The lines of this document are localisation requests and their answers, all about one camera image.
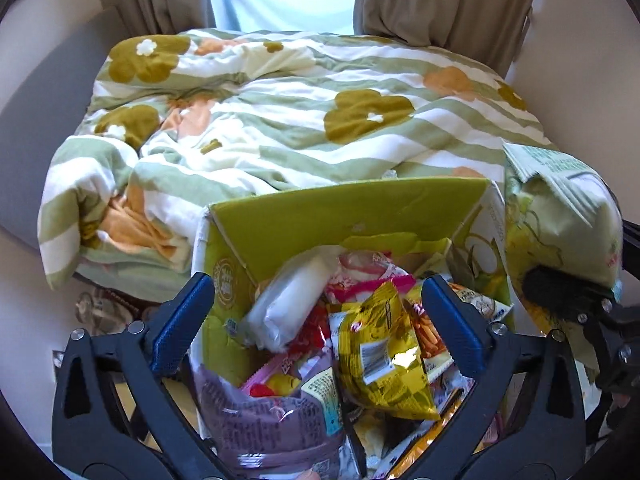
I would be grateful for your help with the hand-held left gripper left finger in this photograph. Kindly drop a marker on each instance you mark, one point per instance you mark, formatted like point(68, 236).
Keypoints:
point(182, 320)

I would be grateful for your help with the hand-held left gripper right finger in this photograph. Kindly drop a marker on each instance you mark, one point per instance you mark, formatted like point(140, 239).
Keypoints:
point(452, 325)

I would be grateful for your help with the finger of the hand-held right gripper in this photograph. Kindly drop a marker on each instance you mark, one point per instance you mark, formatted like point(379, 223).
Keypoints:
point(550, 290)
point(615, 355)

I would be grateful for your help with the orange sticks snack packet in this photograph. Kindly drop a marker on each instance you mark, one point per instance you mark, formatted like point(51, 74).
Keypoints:
point(425, 340)

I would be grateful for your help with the light green snack bag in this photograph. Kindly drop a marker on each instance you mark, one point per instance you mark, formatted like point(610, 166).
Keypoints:
point(550, 220)

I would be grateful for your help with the yellow snack bag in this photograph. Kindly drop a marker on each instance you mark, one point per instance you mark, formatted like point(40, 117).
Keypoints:
point(385, 360)

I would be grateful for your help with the pink snack packet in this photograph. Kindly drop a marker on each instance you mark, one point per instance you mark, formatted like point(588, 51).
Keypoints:
point(370, 272)

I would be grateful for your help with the white snack packet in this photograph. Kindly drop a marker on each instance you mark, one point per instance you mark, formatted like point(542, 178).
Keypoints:
point(285, 305)

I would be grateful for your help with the red snack packet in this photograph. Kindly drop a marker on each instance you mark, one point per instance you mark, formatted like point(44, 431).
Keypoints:
point(305, 345)

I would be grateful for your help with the purple snack bag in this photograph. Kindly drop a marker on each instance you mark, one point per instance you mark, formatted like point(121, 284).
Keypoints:
point(260, 420)

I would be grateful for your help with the green cardboard box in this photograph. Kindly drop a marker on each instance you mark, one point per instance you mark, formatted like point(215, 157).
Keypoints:
point(350, 210)

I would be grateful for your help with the green striped floral duvet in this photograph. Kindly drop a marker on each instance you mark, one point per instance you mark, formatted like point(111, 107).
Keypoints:
point(300, 110)

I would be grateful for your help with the grey headboard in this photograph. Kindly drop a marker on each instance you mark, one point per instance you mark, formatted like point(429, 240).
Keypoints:
point(50, 85)

